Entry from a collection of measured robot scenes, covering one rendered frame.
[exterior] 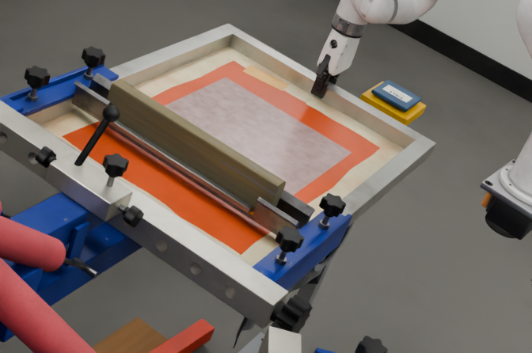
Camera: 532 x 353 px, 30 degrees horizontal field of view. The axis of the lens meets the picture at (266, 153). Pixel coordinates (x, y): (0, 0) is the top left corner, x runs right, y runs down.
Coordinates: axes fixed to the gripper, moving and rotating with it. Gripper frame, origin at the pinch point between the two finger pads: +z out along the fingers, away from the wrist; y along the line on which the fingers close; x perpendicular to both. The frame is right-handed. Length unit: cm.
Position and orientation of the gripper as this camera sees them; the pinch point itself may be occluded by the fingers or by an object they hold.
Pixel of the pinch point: (323, 85)
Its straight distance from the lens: 231.4
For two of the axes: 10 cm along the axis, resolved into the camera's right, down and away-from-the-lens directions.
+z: -3.1, 8.1, 4.9
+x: -8.1, -5.0, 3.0
